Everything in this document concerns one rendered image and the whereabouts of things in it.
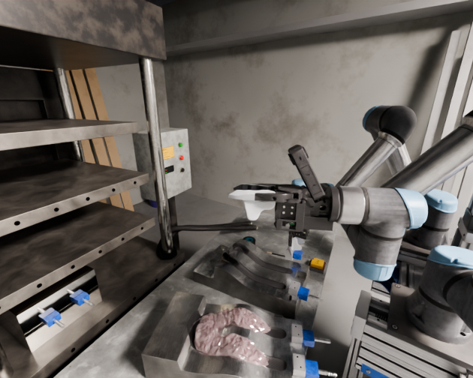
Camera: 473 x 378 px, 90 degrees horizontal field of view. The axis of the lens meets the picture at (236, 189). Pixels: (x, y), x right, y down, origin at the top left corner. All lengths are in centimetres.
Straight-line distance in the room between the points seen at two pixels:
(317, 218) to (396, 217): 13
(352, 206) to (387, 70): 256
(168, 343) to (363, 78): 280
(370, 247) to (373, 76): 255
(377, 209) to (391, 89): 251
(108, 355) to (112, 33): 113
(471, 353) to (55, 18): 143
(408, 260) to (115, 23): 152
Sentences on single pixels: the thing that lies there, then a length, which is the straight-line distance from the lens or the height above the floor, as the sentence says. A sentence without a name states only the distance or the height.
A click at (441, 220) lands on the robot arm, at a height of 118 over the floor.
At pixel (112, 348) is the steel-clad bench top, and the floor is 80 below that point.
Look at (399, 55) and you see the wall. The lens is 299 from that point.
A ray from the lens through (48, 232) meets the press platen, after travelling 147.
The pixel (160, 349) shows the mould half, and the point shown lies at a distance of 92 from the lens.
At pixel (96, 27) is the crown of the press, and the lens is 105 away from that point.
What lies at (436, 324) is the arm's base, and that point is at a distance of 89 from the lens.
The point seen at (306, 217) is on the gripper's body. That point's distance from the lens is 50.
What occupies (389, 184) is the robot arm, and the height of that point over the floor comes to 145.
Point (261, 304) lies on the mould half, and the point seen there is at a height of 82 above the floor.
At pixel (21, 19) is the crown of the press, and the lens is 94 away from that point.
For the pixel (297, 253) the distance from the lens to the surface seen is 122.
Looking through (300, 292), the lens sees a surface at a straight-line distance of 108.
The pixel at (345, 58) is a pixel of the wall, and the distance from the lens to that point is 306.
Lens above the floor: 163
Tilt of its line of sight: 20 degrees down
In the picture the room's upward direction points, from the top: straight up
